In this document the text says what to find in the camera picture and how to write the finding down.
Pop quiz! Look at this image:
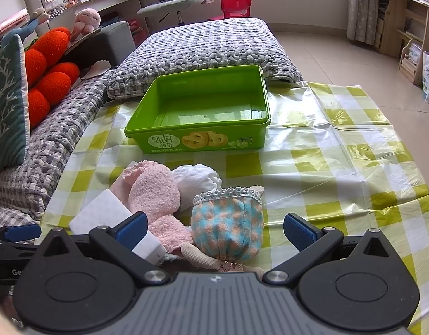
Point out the white foam block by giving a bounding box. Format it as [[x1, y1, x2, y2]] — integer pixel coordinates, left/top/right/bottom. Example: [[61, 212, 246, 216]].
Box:
[[69, 189, 166, 265]]

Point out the pink fluffy sock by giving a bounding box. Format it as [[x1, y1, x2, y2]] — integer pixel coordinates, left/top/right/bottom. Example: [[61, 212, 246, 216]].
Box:
[[121, 160, 192, 253]]

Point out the rag doll with patterned cap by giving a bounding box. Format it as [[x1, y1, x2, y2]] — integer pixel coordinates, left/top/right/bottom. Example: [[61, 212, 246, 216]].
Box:
[[180, 185, 264, 278]]

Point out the white sock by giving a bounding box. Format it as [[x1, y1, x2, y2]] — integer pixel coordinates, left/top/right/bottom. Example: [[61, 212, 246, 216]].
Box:
[[171, 164, 222, 212]]

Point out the pink white sponge block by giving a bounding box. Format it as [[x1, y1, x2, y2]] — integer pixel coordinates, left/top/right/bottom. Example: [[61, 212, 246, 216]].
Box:
[[110, 161, 137, 208]]

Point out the grey checkered sofa cover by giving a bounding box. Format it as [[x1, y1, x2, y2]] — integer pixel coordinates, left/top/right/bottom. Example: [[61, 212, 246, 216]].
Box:
[[0, 68, 115, 227]]

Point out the green checkered plastic sheet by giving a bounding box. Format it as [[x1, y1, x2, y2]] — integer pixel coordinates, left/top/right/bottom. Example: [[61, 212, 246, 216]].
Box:
[[40, 81, 429, 335]]

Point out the teal tree pattern pillow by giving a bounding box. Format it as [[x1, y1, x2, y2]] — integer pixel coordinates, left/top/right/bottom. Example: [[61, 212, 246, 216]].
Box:
[[0, 35, 30, 172]]

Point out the green plastic biscuit box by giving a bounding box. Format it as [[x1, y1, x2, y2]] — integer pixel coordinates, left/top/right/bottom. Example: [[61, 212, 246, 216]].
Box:
[[124, 65, 271, 154]]

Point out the grey sofa armrest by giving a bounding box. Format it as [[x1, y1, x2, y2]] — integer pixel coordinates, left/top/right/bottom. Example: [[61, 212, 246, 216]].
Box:
[[61, 21, 136, 71]]

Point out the grey quilted cushion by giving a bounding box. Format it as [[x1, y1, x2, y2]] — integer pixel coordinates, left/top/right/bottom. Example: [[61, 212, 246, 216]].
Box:
[[107, 17, 303, 100]]

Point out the blue plush toy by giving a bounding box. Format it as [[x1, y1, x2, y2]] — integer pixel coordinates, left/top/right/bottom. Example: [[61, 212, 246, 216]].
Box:
[[0, 7, 49, 48]]

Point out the pink plush toy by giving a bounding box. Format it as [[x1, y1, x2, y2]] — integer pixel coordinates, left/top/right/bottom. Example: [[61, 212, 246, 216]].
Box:
[[71, 8, 101, 42]]

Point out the beige curtain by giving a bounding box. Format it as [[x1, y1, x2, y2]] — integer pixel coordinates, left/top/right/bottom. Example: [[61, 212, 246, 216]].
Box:
[[347, 0, 379, 46]]

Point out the wooden desk shelf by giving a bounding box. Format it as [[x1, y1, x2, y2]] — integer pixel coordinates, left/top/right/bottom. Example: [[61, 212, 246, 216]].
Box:
[[374, 0, 429, 85]]

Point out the red plastic chair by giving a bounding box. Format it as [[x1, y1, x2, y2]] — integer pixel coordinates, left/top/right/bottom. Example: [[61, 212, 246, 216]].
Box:
[[208, 0, 252, 21]]

